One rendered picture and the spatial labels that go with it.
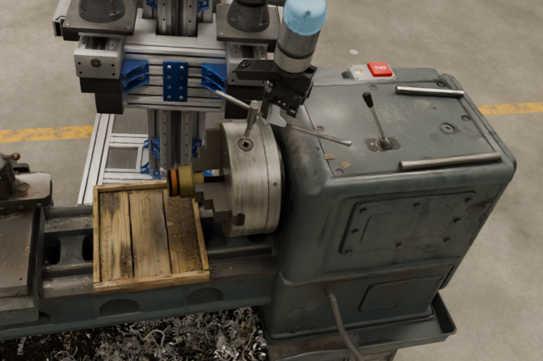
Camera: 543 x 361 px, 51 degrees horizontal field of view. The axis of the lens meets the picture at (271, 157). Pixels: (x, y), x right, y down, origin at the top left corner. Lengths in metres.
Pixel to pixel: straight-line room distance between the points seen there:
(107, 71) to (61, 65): 1.90
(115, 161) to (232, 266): 1.34
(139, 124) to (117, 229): 1.41
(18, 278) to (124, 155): 1.44
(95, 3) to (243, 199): 0.89
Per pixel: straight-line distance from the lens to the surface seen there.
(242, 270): 1.61
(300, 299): 1.72
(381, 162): 1.42
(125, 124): 3.02
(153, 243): 1.63
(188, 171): 1.49
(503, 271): 3.08
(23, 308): 1.52
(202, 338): 1.81
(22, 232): 1.60
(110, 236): 1.66
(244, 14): 1.95
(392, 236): 1.57
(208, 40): 2.07
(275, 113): 1.23
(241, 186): 1.38
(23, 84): 3.71
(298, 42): 1.06
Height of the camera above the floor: 2.18
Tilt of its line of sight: 43 degrees down
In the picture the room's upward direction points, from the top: 10 degrees clockwise
